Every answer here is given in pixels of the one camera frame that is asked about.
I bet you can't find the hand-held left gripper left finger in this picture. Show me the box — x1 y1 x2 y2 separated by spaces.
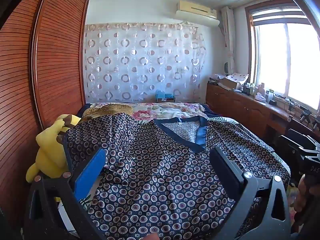
25 147 108 240

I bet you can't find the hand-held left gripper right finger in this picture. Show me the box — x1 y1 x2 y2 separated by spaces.
197 147 292 240

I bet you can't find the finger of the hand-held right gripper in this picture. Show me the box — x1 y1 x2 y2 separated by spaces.
299 136 320 157

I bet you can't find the navy circle-patterned shirt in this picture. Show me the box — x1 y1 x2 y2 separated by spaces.
62 112 292 240

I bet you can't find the person's right hand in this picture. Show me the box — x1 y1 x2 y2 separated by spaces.
293 174 313 234

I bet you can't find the black chair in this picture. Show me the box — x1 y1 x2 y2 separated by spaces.
278 129 313 162

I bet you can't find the leaf print bedsheet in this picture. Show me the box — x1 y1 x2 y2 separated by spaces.
56 114 239 233

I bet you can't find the small black tripod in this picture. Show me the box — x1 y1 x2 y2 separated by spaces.
300 110 312 127

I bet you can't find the floral mattress sheet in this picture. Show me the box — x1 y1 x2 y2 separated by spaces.
286 185 298 207

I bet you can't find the yellow plush toy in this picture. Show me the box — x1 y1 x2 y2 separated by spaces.
26 114 82 202

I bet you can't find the long wooden cabinet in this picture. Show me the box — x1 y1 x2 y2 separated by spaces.
205 82 320 145

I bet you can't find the mustard patterned cloth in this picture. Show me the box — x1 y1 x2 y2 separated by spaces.
81 104 134 120

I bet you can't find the floral blanket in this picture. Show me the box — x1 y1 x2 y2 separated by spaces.
90 102 213 123

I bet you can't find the cardboard box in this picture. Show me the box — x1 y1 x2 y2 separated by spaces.
221 77 242 90

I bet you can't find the light blue plastic item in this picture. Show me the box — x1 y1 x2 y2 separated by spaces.
155 89 175 103

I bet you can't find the sheer circle-patterned curtain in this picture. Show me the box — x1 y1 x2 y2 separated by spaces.
84 22 207 103

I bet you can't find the cream window curtain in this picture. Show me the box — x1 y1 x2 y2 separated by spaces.
220 6 235 77

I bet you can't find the tangle of cables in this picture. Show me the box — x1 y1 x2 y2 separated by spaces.
284 99 300 112

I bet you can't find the wall air conditioner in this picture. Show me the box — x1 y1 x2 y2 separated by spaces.
175 0 220 27

